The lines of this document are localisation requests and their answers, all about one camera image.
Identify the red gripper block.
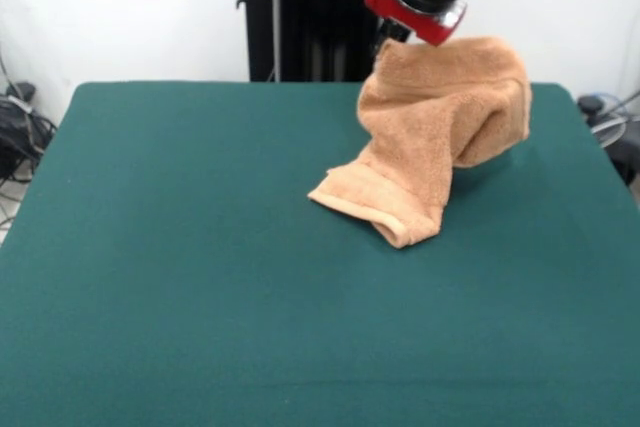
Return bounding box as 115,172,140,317
363,0,469,48

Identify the orange terry towel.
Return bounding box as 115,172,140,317
306,35,534,251

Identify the black upright stand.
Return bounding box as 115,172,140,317
234,0,401,83

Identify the dark green table cloth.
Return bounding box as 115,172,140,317
0,80,640,427

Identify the tangle of black cables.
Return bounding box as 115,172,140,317
577,91,640,188
0,46,59,228

